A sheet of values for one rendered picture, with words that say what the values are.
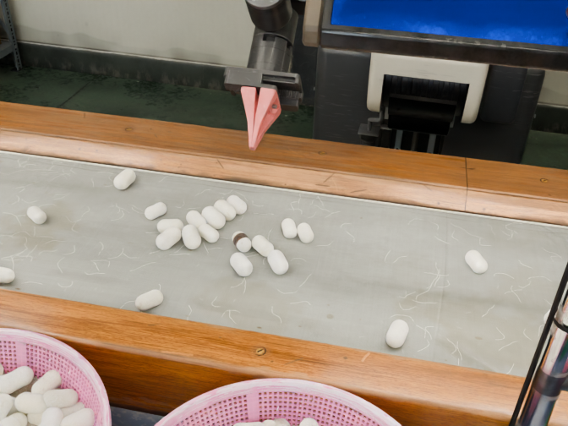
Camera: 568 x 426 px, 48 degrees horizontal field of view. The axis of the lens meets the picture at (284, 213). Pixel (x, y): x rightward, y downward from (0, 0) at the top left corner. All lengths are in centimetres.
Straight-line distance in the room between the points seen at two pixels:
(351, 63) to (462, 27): 108
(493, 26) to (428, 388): 32
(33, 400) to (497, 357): 45
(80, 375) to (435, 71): 89
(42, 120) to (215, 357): 58
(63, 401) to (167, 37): 252
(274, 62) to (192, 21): 211
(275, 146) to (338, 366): 43
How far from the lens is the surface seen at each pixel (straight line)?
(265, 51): 88
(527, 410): 58
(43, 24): 333
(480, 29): 53
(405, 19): 53
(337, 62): 161
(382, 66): 128
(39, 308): 71
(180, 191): 90
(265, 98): 85
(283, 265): 74
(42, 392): 66
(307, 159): 93
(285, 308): 71
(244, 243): 77
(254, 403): 61
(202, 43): 299
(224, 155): 93
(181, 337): 65
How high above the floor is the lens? 122
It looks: 35 degrees down
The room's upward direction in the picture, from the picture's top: 2 degrees clockwise
